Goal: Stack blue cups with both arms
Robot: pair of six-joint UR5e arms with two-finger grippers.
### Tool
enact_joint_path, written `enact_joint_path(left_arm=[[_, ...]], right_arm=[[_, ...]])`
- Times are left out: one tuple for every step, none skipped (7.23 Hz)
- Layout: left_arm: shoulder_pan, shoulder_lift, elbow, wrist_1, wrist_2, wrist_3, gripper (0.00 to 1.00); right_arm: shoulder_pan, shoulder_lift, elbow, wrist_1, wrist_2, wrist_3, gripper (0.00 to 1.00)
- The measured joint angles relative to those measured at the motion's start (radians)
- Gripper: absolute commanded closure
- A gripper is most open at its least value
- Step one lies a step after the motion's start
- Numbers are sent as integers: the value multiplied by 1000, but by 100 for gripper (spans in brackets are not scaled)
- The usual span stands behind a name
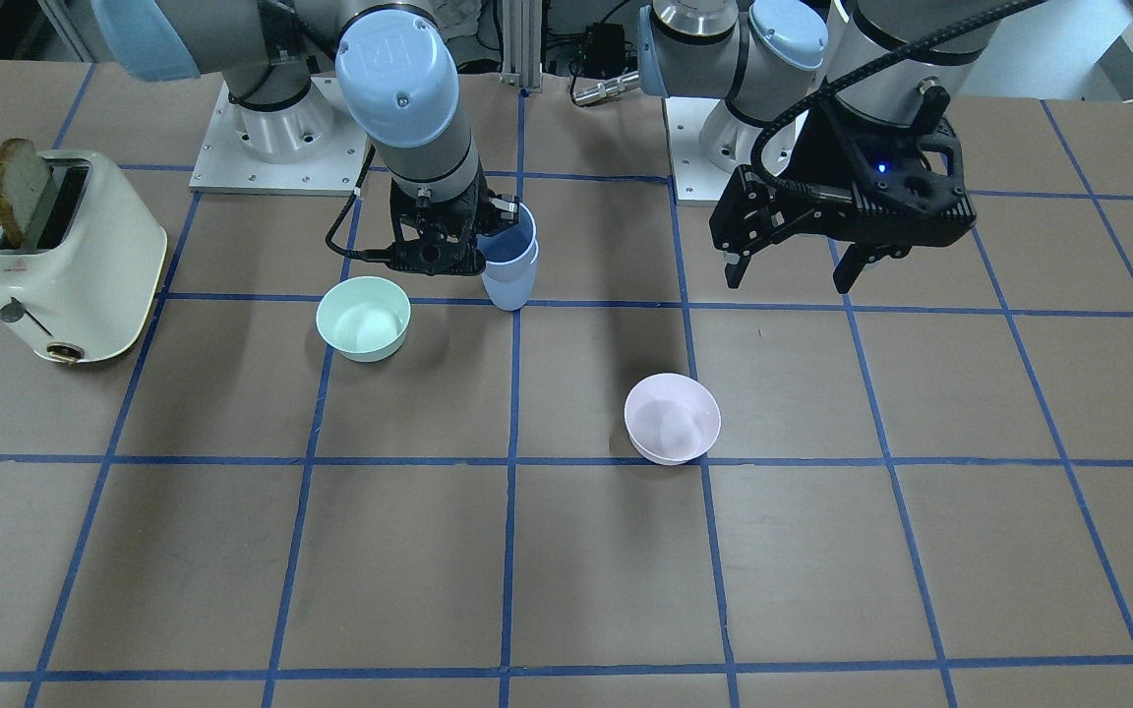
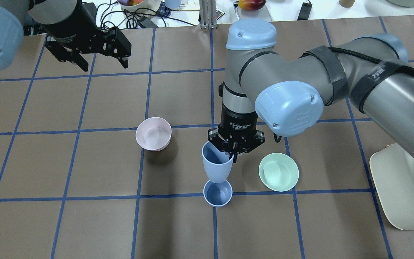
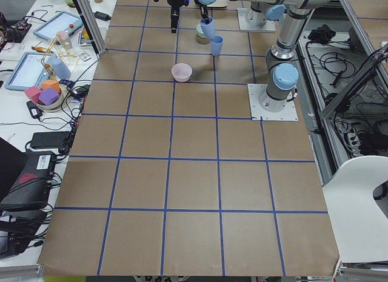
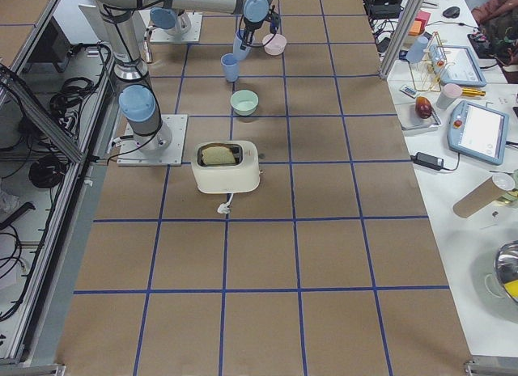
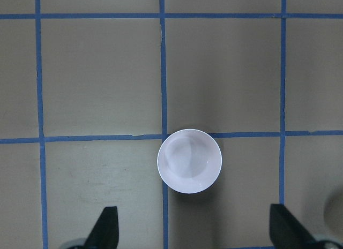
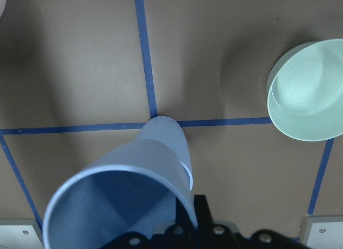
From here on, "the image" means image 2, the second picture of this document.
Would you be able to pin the pink bowl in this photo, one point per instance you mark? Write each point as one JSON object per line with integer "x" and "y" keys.
{"x": 153, "y": 134}

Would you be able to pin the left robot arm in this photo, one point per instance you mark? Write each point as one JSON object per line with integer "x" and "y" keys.
{"x": 12, "y": 18}

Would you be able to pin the white remote control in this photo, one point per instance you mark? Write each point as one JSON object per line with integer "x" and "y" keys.
{"x": 219, "y": 13}

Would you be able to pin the black power adapter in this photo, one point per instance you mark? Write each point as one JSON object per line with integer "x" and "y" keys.
{"x": 305, "y": 11}

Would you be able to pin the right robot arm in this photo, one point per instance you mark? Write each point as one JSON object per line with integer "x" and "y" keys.
{"x": 372, "y": 71}

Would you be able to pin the blue cup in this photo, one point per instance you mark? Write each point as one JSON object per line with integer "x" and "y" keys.
{"x": 217, "y": 164}
{"x": 217, "y": 194}

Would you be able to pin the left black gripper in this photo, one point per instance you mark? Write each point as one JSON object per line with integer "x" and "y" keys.
{"x": 71, "y": 26}

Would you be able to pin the red yellow mango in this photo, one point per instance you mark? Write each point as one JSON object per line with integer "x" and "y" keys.
{"x": 251, "y": 5}

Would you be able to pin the aluminium frame post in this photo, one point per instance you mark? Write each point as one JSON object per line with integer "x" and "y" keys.
{"x": 208, "y": 14}

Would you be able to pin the beige bowl with fruit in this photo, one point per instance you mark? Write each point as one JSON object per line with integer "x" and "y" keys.
{"x": 139, "y": 6}

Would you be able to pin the green bowl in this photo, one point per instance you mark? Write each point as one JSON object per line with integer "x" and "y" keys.
{"x": 278, "y": 172}

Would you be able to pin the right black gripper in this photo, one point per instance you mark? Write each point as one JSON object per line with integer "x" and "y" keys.
{"x": 238, "y": 119}

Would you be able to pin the cream white toaster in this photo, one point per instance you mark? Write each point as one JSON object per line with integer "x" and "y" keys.
{"x": 392, "y": 171}

